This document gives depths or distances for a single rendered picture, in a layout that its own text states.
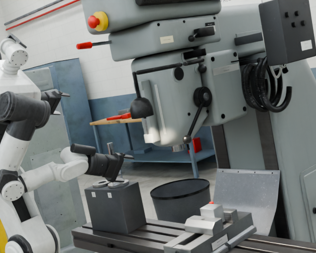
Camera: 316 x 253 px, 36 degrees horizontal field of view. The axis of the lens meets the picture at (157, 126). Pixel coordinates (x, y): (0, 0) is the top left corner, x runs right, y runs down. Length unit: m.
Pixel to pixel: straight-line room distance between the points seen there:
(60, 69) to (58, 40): 1.11
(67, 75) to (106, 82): 0.74
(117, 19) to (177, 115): 0.37
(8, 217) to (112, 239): 0.42
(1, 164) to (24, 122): 0.17
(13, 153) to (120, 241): 0.58
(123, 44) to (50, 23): 8.44
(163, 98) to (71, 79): 7.46
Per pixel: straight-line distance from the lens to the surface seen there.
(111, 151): 2.02
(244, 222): 1.78
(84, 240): 2.22
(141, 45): 1.59
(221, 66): 1.76
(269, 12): 1.66
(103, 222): 2.12
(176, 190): 4.05
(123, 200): 2.00
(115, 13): 1.52
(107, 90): 8.87
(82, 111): 9.10
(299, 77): 2.04
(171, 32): 1.59
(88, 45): 1.63
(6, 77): 1.82
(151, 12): 1.54
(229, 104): 1.77
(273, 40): 1.66
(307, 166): 2.06
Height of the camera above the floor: 1.59
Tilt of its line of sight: 7 degrees down
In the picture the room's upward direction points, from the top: 11 degrees counter-clockwise
